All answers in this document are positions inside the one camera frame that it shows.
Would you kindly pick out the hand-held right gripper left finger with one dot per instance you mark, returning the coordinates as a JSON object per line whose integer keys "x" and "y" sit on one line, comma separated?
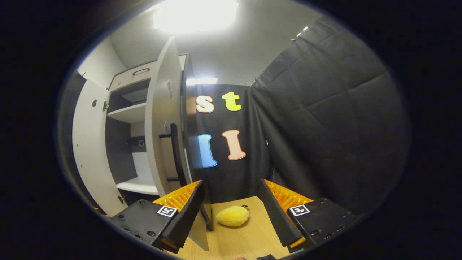
{"x": 187, "y": 216}

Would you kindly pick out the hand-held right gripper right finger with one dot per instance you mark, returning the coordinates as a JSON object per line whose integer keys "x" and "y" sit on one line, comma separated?
{"x": 278, "y": 220}

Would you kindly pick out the white cabinet door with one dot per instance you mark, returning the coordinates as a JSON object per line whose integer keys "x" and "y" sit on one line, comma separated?
{"x": 158, "y": 108}
{"x": 90, "y": 151}

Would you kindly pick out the grey and white cabinet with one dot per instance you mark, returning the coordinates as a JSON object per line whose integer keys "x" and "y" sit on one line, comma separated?
{"x": 130, "y": 112}

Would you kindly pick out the grey cabinet drawer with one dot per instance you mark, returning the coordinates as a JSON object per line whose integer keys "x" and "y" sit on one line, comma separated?
{"x": 126, "y": 77}

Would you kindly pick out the yellow plush toy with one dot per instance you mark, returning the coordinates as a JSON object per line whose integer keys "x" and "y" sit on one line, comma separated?
{"x": 232, "y": 216}

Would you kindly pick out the small ceiling light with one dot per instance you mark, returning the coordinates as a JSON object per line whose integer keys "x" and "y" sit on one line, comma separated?
{"x": 303, "y": 31}

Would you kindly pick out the large ceiling light panel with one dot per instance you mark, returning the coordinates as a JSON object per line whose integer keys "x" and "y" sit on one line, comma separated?
{"x": 195, "y": 14}

